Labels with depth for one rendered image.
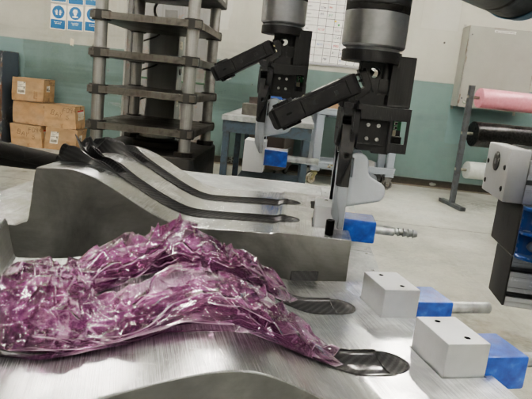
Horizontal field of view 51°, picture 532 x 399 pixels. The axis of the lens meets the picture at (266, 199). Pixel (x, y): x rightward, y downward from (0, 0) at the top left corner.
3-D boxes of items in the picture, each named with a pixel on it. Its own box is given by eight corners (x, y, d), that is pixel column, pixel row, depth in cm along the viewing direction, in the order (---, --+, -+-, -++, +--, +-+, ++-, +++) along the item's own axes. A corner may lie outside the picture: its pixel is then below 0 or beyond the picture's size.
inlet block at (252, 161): (316, 175, 102) (320, 146, 101) (317, 179, 97) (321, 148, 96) (245, 166, 103) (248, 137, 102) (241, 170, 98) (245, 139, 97)
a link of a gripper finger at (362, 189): (382, 233, 65) (390, 153, 65) (330, 227, 65) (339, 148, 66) (378, 233, 68) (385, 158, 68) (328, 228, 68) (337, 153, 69)
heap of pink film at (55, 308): (288, 288, 56) (298, 211, 54) (357, 382, 39) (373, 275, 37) (5, 283, 50) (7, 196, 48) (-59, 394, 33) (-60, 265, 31)
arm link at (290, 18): (261, -6, 91) (265, 1, 99) (258, 24, 92) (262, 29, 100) (308, -1, 90) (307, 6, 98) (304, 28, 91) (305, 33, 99)
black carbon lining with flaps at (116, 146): (298, 214, 85) (306, 151, 83) (297, 242, 69) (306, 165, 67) (73, 187, 86) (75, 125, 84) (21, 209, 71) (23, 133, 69)
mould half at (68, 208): (331, 251, 92) (342, 169, 89) (341, 313, 66) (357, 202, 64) (32, 214, 94) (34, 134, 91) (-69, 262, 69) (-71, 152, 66)
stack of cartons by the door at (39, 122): (86, 150, 721) (89, 83, 705) (76, 152, 689) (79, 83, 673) (21, 142, 725) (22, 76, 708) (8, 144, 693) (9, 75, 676)
